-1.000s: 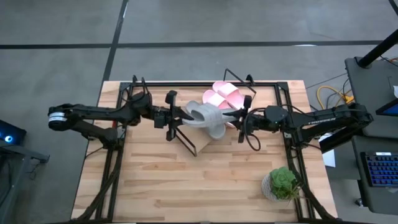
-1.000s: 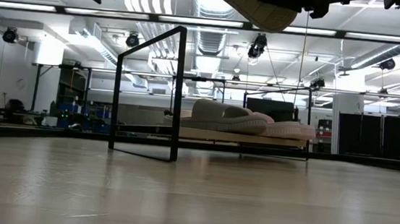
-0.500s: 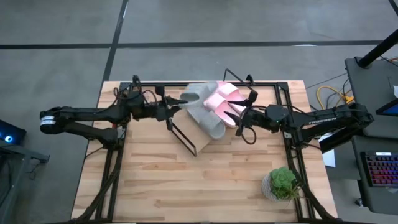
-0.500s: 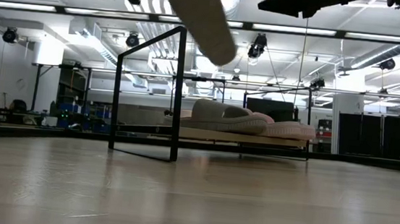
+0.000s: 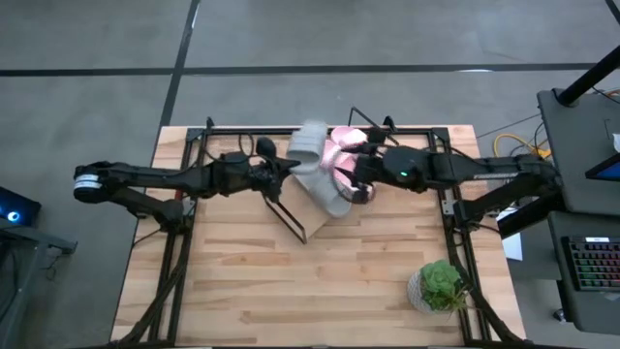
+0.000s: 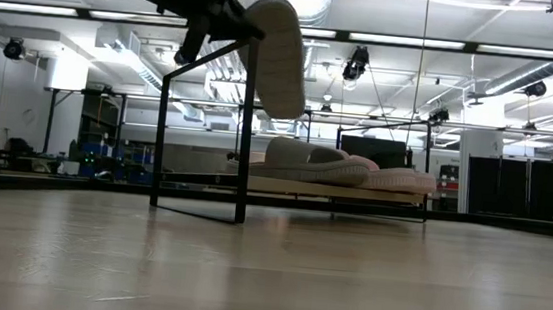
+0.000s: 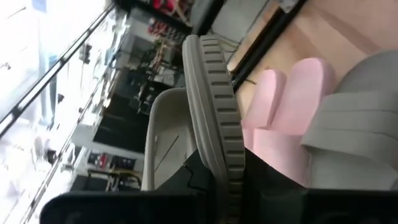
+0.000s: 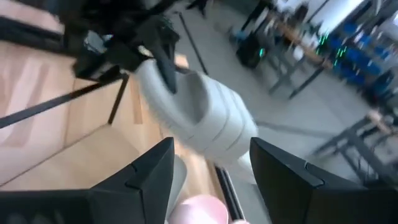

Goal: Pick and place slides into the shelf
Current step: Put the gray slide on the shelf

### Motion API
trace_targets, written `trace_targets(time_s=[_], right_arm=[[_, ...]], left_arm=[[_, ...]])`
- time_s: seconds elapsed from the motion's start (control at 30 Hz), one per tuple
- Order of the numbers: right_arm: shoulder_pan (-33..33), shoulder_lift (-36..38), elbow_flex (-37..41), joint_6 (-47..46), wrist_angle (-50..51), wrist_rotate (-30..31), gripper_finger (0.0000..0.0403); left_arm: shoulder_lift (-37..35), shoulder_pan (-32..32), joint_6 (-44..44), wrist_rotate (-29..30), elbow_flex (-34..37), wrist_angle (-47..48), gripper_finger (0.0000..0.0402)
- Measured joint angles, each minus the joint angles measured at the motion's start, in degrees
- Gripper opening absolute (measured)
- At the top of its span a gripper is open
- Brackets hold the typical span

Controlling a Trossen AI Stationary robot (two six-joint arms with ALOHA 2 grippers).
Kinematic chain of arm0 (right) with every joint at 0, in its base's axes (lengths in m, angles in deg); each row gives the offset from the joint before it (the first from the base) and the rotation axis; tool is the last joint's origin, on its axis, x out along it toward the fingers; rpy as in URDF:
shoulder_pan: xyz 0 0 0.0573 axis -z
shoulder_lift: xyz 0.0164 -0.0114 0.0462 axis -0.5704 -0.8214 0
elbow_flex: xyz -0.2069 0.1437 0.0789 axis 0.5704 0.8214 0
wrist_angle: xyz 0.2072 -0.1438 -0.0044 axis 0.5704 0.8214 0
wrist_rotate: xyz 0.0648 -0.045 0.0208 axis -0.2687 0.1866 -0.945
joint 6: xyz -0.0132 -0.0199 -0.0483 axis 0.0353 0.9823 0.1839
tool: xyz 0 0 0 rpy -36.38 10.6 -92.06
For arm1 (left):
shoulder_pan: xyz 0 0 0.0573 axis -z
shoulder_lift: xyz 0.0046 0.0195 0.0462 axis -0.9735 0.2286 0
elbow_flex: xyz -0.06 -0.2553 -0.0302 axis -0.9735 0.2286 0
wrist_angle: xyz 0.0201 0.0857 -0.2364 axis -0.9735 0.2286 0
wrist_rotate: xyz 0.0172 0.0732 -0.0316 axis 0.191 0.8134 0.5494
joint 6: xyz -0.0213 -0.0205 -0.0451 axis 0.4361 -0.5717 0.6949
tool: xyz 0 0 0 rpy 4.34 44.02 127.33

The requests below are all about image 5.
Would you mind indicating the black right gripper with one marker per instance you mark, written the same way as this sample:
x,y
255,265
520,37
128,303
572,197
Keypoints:
x,y
374,167

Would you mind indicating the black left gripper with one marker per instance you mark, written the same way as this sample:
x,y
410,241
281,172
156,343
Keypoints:
x,y
264,172

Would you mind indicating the grey slide sandal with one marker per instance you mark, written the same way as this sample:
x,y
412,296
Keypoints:
x,y
329,199
307,145

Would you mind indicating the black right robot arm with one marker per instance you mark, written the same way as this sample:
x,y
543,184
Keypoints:
x,y
484,169

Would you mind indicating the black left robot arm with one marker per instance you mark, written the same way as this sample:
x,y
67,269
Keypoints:
x,y
160,177

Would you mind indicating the potted green succulent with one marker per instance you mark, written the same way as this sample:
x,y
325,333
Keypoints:
x,y
438,283

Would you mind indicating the white paper sheet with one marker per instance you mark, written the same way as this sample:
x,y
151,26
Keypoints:
x,y
513,244

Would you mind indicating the laptop with blue screen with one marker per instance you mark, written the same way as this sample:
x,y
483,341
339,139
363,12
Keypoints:
x,y
605,169

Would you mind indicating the black pole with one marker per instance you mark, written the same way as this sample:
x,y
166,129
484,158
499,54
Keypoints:
x,y
588,75

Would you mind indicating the backlit black keyboard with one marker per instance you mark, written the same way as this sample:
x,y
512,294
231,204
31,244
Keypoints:
x,y
596,264

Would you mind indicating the grey keyboard desk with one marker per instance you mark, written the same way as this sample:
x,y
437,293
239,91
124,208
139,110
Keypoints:
x,y
581,305

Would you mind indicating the computer with blue light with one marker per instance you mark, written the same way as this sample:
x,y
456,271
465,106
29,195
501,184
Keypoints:
x,y
14,208

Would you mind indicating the grey metal stand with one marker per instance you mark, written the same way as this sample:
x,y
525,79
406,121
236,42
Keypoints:
x,y
19,271

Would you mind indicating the wooden shelf with black frame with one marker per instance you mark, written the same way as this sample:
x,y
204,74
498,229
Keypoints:
x,y
305,213

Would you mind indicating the black metal table frame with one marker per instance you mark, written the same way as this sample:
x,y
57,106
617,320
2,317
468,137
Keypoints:
x,y
438,133

